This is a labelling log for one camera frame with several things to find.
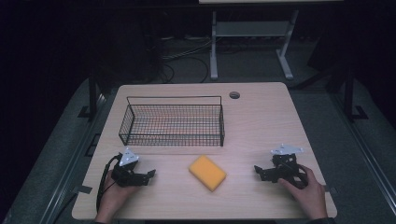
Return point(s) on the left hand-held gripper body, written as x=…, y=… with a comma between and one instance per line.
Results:
x=126, y=168

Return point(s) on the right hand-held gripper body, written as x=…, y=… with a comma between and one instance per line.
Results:
x=286, y=168

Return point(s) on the black metal stand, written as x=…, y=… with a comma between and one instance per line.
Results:
x=350, y=96
x=92, y=93

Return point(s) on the person's right hand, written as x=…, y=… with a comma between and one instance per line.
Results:
x=306, y=196

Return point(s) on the person's left hand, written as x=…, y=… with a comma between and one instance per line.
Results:
x=113, y=199

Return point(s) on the yellow sponge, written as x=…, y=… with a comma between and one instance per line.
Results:
x=207, y=173

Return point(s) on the white metal table frame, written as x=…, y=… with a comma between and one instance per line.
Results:
x=249, y=37

